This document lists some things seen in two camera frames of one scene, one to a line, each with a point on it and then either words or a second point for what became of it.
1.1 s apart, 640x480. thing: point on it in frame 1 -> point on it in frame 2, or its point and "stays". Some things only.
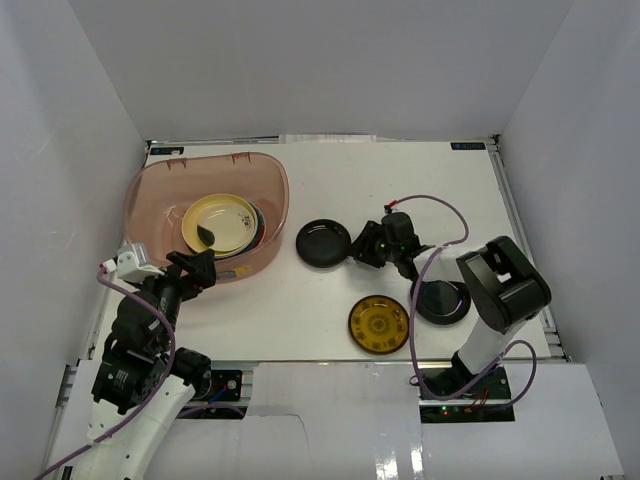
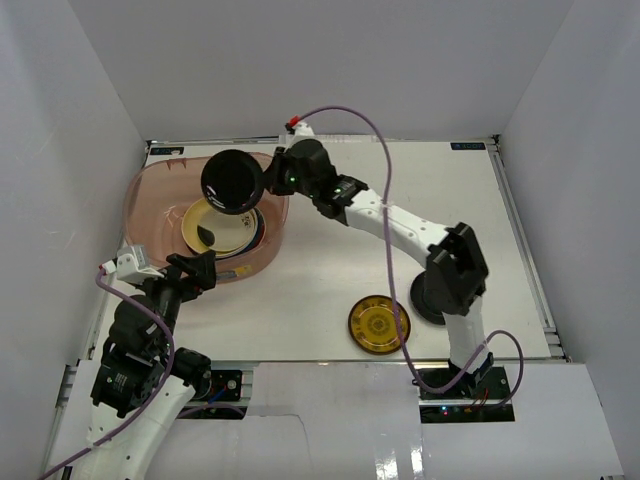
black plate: x=323 y=243 -> x=232 y=182
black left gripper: x=185 y=276 stays
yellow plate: x=222 y=222 stays
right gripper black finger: x=364 y=247 -> x=273 y=175
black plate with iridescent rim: x=441 y=301 stays
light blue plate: x=255 y=233 stays
